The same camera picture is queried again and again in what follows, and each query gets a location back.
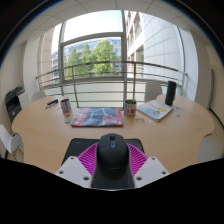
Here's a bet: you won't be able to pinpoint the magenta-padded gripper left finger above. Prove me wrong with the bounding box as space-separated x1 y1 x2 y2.
54 142 100 189

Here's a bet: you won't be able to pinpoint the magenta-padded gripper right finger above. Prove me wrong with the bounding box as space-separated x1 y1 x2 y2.
127 142 171 189

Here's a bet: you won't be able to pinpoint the black computer mouse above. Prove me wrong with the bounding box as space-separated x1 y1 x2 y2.
95 133 131 181

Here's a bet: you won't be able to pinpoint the black mouse pad with print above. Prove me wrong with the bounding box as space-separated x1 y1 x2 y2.
61 137 145 166

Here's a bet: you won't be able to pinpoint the red and blue magazine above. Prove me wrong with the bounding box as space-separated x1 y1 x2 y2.
70 106 124 128

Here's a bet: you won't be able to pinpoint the white and blue booklet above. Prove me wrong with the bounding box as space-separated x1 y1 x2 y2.
136 99 175 122

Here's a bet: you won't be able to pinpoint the printed drink can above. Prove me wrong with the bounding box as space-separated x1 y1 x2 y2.
59 98 73 124

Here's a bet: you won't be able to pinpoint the white mug with red print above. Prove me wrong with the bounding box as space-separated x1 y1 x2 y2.
123 98 138 117

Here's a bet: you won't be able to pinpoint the blue and black stapler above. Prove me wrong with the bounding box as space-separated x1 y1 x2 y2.
45 98 60 109

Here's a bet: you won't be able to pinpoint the white chair with wooden legs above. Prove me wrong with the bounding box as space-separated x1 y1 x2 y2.
0 123 24 162

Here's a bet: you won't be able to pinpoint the black cylinder speaker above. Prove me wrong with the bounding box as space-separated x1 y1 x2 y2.
164 80 177 107

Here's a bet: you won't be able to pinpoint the black office printer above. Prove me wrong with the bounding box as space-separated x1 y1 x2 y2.
4 85 27 124

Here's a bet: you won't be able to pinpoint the metal balcony railing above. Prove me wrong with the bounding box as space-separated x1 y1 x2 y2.
35 60 188 108

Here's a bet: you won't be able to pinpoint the green trees outside window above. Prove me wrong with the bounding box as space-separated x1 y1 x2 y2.
64 39 120 79

